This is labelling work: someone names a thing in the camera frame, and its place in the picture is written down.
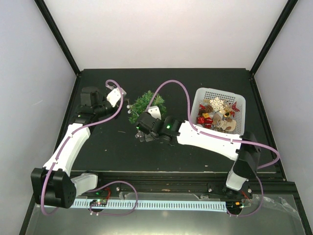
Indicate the small green christmas tree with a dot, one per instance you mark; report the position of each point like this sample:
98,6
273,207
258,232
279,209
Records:
141,103

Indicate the white bulb string lights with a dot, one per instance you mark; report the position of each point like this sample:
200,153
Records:
142,137

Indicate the white perforated plastic basket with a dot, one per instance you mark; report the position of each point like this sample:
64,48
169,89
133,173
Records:
202,97

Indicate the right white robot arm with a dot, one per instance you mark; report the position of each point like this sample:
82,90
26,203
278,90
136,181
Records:
244,153

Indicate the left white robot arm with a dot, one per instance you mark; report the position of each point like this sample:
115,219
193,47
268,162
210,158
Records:
52,184

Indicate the red gift box ornament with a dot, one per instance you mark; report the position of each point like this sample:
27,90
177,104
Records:
205,122

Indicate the brown pine cone ornament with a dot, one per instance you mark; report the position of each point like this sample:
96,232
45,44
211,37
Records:
205,110

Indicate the gold snowflake ornament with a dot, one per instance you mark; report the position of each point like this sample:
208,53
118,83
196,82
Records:
217,104

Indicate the red star ornament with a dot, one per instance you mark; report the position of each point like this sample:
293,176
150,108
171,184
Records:
234,107

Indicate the right circuit board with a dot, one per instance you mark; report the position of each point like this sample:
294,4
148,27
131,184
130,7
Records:
237,204

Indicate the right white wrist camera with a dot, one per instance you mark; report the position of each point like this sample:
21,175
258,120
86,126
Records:
154,111

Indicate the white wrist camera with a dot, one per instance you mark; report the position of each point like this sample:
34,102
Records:
154,111
114,96

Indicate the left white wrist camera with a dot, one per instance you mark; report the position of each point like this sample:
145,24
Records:
114,96

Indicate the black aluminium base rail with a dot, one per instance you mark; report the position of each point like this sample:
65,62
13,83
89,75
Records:
197,182

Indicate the white slotted cable duct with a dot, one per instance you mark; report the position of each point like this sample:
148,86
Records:
113,204

